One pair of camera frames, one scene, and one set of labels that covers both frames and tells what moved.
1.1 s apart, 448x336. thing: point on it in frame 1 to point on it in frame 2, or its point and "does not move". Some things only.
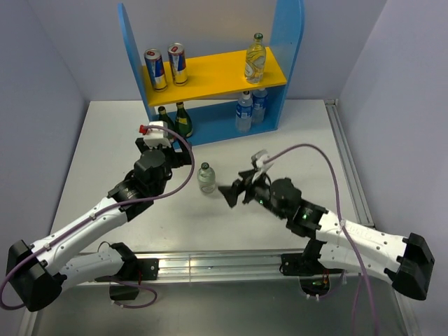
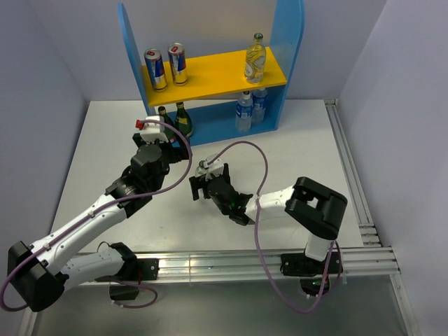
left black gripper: [180, 158] does not move
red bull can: [156, 68] does not move
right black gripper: [232, 192] to [198, 183]
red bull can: [178, 62] does not move
